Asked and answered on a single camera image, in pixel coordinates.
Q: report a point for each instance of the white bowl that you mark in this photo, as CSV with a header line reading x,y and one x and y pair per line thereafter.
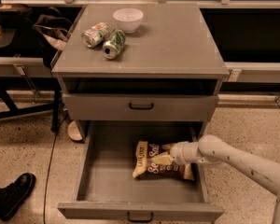
x,y
128,19

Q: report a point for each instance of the silver orange soda can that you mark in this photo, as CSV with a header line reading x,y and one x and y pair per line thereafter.
x,y
97,34

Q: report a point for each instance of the black boot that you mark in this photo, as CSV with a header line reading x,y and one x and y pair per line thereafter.
x,y
14,195

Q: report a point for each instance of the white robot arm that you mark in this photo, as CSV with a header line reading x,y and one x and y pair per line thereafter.
x,y
210,149

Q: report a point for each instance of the brown sea salt chip bag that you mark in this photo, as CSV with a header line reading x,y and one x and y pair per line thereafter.
x,y
145,152

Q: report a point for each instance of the grey drawer cabinet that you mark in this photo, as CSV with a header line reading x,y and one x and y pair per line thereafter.
x,y
172,53

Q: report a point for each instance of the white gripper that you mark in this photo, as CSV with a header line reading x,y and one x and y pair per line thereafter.
x,y
178,153

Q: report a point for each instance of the dark bag with strap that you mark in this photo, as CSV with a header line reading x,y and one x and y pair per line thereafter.
x,y
53,29

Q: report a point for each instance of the green soda can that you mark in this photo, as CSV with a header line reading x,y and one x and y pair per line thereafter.
x,y
114,44

